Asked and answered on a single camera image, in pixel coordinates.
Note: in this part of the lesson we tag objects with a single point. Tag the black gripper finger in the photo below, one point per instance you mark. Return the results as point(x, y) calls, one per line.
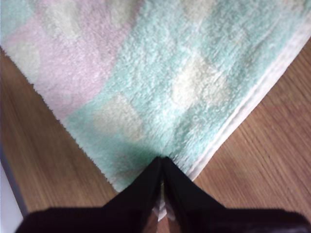
point(143, 194)
point(184, 194)

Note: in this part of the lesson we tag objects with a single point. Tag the pale green pink tea towel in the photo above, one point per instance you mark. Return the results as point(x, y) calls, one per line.
point(170, 72)

